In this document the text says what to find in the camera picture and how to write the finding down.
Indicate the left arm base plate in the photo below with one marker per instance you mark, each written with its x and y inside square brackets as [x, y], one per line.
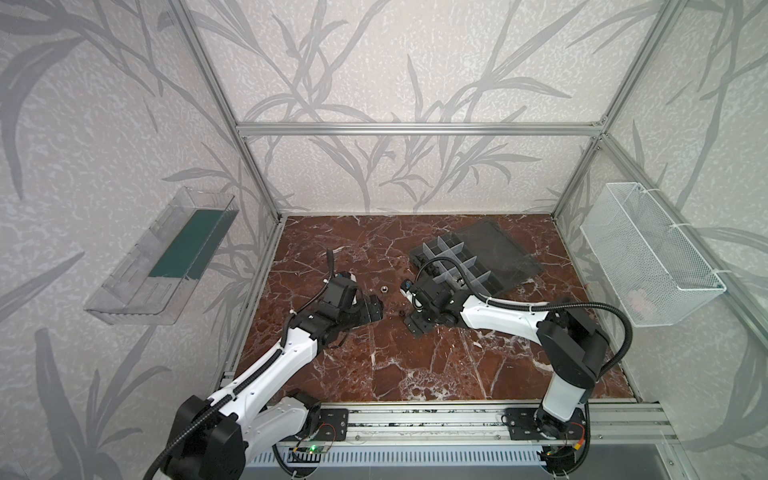
[326, 424]

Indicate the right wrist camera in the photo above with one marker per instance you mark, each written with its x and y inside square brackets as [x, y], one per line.
[407, 289]

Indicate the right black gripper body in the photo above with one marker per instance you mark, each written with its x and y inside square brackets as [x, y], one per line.
[420, 308]

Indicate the clear plastic wall tray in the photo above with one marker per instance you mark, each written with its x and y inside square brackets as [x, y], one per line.
[155, 280]

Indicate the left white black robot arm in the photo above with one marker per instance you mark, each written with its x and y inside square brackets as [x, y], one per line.
[216, 437]

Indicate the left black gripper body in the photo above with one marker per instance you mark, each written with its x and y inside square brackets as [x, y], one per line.
[361, 309]

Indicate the white wire mesh basket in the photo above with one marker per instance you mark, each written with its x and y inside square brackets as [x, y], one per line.
[658, 275]

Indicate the grey plastic organizer box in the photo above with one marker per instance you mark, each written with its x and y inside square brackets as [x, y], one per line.
[482, 254]

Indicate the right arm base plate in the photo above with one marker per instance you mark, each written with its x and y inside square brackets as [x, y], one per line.
[529, 423]

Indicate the aluminium front rail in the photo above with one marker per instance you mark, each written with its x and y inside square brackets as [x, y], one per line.
[456, 423]

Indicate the aluminium frame crossbar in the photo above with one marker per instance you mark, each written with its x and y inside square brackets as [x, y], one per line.
[253, 129]

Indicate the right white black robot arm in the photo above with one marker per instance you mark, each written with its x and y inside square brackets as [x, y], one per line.
[573, 342]

